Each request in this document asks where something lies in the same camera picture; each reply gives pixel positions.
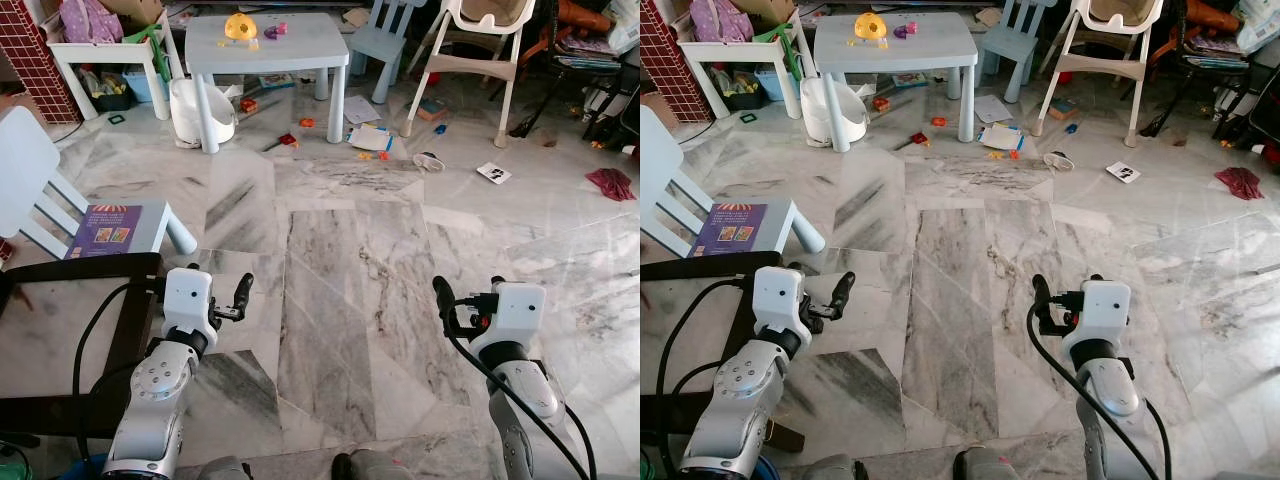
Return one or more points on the purple book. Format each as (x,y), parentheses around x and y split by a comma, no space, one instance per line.
(730,230)
(105,232)

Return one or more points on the white picture card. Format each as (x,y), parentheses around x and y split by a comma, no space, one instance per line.
(1123,172)
(494,173)

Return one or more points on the red brick pattern panel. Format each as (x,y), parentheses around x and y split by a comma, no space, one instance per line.
(35,60)
(670,60)

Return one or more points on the pink patterned bag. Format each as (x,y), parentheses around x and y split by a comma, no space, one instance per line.
(88,22)
(718,22)

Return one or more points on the dark wooden glass coffee table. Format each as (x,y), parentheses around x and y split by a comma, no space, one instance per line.
(80,263)
(700,262)

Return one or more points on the white baby high chair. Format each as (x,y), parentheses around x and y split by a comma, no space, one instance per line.
(470,65)
(1098,65)

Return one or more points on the white plastic potty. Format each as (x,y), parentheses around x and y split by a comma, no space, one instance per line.
(188,115)
(822,115)

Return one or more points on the purple plastic toy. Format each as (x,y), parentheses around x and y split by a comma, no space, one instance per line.
(275,30)
(905,30)

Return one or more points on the light blue children's chair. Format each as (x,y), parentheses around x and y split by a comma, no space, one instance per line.
(380,42)
(25,160)
(1012,42)
(660,160)

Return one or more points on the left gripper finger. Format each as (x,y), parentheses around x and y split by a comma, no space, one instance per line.
(243,290)
(844,288)

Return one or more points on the white paper sheet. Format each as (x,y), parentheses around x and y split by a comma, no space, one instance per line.
(361,108)
(992,108)

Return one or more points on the blue plastic bin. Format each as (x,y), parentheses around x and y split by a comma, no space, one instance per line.
(145,88)
(775,86)

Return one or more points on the small brown box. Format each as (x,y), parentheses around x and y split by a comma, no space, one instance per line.
(1062,108)
(432,109)

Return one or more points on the stack of books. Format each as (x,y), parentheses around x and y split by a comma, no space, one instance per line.
(1216,55)
(588,55)

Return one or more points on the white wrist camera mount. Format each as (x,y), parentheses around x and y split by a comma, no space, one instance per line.
(187,298)
(518,308)
(778,298)
(1100,308)

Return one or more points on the silver robot left leg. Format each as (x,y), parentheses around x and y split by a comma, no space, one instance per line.
(222,470)
(825,470)

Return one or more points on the red and orange toy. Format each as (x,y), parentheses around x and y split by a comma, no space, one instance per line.
(289,141)
(919,140)

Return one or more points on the dark red cloth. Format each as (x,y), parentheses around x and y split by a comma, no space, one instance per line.
(610,184)
(1240,183)

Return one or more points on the silver robot leg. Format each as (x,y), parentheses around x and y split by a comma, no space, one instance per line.
(372,467)
(825,470)
(990,465)
(222,470)

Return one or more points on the white low shelf table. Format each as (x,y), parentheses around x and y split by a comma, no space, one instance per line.
(100,50)
(730,50)

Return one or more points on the white colourful booklet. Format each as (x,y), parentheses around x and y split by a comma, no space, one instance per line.
(1002,138)
(370,138)

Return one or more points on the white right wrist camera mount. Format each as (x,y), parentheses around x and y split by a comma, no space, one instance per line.
(1100,308)
(518,308)

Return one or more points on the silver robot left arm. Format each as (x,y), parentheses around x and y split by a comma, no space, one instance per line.
(735,390)
(150,400)

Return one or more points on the yellow plastic toy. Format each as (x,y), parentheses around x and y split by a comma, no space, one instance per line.
(869,27)
(237,27)

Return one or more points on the silver robot right leg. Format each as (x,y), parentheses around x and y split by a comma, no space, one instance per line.
(372,467)
(990,465)

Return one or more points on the light blue children's table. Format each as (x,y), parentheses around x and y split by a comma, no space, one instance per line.
(935,50)
(300,50)

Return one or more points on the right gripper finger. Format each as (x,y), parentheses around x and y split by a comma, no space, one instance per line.
(1042,300)
(446,300)

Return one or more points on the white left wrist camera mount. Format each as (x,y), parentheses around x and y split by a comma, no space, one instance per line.
(778,298)
(187,298)

